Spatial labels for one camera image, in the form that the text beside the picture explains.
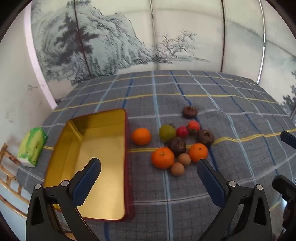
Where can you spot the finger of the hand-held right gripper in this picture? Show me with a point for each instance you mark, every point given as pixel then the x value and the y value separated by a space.
pixel 289 140

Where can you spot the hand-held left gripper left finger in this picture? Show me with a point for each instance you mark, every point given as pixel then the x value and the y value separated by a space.
pixel 86 183

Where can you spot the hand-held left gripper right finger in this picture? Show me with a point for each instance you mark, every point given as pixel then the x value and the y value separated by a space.
pixel 211 183

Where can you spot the orange mandarin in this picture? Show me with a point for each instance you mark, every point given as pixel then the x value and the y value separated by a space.
pixel 162 158
pixel 141 136
pixel 198 152

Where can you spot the tan longan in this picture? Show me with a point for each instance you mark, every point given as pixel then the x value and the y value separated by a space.
pixel 177 169
pixel 184 159

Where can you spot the red tin box gold interior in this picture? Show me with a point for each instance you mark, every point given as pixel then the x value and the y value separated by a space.
pixel 97 143

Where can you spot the dark brown mangosteen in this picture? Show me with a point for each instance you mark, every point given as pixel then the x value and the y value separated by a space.
pixel 177 146
pixel 205 137
pixel 189 111

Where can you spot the red tomato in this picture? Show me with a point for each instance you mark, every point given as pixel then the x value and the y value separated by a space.
pixel 182 131

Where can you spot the orange-red tomato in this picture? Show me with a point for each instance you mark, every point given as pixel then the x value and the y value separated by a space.
pixel 193 126

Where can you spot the green round fruit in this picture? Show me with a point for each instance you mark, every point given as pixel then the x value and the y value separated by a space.
pixel 167 133

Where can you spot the blue plaid blanket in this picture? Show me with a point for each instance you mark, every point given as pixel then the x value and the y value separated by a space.
pixel 231 115

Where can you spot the green tissue packet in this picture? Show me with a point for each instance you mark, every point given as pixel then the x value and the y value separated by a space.
pixel 32 146

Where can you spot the bamboo chair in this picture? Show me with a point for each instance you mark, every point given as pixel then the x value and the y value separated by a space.
pixel 7 151

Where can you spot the landscape painted folding screen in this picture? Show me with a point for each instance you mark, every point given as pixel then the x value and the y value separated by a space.
pixel 104 46

